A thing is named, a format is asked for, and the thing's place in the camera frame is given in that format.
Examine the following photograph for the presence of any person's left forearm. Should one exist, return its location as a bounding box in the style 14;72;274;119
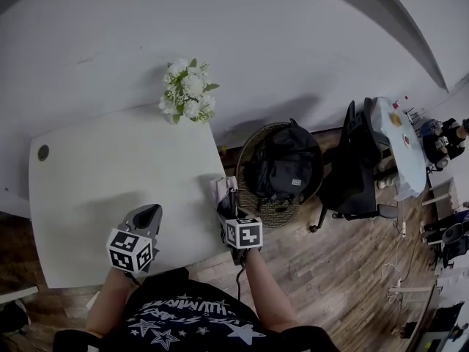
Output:
84;268;141;340

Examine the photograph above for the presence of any white table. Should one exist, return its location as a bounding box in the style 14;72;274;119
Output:
28;112;238;290

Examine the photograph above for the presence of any black star print t-shirt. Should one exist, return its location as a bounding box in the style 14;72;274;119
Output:
52;267;342;352

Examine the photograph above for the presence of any white flower bouquet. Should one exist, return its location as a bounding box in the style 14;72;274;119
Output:
158;57;221;125

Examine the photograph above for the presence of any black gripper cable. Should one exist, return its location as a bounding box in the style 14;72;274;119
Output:
235;261;247;301

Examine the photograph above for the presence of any white power strip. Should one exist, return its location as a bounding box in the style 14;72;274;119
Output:
387;285;435;295

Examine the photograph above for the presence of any round wicker basket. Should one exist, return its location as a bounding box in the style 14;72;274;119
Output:
234;121;324;229

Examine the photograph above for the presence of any white floor cable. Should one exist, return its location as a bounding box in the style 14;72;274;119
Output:
380;200;408;307

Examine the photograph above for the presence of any person's right forearm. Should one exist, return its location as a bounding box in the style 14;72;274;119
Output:
243;249;300;334

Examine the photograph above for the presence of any black office chair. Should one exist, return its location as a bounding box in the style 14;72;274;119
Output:
309;98;399;233

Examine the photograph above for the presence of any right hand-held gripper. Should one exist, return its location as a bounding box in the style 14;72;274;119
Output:
218;210;265;268

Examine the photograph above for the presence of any table with light blue cloth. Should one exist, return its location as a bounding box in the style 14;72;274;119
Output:
372;96;429;202

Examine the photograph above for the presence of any white drawer cabinet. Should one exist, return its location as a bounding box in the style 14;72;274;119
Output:
420;176;461;221

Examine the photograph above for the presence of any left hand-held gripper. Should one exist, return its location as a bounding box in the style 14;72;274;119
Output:
106;203;164;274

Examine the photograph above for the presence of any black backpack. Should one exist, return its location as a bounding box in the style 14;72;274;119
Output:
243;118;324;213

